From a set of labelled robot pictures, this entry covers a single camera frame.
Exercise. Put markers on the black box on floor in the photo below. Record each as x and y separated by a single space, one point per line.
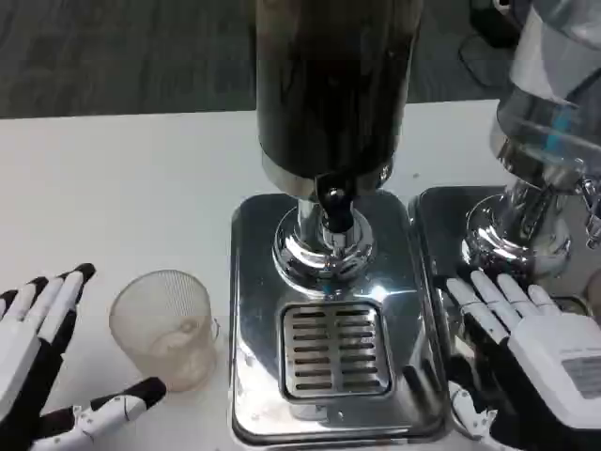
493 19

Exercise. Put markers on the dark drink dispenser steel base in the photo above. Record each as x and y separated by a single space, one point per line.
328 94

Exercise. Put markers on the clear ribbed glass cup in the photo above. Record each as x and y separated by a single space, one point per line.
164 329

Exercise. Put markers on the chrome dispenser tap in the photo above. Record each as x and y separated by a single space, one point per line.
592 206

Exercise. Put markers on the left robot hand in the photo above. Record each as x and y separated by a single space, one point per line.
19 338

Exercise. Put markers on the clear drink dispenser steel base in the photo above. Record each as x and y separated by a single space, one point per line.
540 117

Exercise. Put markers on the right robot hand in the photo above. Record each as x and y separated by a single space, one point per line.
549 357

